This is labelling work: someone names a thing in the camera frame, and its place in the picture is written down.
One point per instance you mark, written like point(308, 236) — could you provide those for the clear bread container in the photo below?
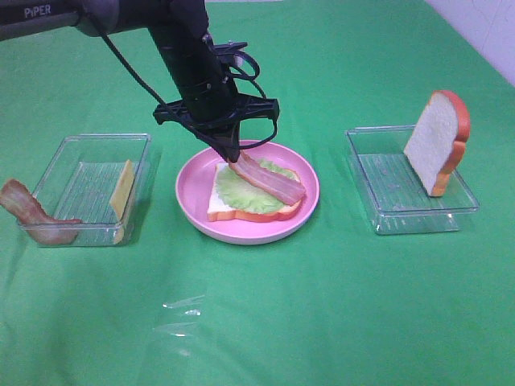
point(394, 199)

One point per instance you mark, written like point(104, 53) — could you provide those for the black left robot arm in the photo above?
point(168, 22)

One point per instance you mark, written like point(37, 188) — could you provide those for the toy bacon strip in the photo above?
point(43, 228)
point(288, 191)

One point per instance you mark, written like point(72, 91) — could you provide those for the clear plastic film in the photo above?
point(175, 332)

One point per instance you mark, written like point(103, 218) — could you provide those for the green tablecloth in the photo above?
point(333, 304)

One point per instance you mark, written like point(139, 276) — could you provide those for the toy bacon strip front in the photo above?
point(43, 228)

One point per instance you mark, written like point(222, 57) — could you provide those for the toy yellow cheese slice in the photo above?
point(120, 199)

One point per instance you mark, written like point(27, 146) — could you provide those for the clear fillings container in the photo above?
point(81, 177)

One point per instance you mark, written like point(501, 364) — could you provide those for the pink round plate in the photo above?
point(193, 189)

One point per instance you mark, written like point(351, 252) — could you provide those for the toy bread slice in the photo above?
point(439, 140)
point(254, 218)

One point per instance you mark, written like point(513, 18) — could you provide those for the toy lettuce leaf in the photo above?
point(230, 193)

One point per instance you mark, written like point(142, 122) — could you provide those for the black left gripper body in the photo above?
point(217, 85)

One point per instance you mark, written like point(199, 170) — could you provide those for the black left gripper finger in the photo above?
point(224, 139)

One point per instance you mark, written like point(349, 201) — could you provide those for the toy bread slice upright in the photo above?
point(439, 140)

